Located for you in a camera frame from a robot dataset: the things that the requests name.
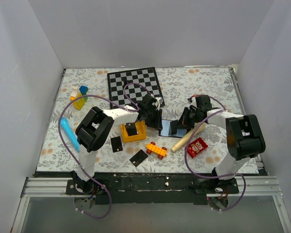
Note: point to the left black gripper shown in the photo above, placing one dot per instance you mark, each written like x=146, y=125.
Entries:
x=157, y=124

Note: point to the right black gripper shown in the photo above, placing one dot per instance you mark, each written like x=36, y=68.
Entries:
x=183, y=122

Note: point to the black leather card holder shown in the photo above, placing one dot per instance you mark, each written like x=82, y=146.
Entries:
x=166, y=130

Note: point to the yellow plastic bin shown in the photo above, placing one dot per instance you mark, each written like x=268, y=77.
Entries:
x=141, y=127

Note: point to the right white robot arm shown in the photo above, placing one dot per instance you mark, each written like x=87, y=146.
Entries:
x=244, y=138

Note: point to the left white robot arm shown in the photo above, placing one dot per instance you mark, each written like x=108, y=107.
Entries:
x=94, y=130

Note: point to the black card on table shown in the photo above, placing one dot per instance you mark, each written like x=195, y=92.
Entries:
x=116, y=144

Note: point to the floral table mat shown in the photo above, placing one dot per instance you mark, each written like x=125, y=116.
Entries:
x=177, y=85

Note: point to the cream toy microphone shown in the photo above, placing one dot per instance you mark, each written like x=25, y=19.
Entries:
x=186, y=137

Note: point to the orange toy car block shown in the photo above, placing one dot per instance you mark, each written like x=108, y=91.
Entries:
x=151, y=148

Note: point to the red owl toy block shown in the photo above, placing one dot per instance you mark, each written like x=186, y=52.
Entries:
x=196, y=147

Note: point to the black white chessboard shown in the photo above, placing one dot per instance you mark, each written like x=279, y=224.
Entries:
x=131, y=85

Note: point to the colourful stacked toy blocks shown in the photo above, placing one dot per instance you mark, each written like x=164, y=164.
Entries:
x=79, y=93

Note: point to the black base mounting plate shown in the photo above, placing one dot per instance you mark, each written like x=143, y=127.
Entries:
x=120, y=188

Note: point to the blue toy microphone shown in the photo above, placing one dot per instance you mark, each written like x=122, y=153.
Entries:
x=69, y=133

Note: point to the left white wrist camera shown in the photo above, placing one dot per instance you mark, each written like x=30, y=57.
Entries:
x=158, y=103

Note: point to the aluminium frame rail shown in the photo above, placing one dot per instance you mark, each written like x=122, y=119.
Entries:
x=37, y=187

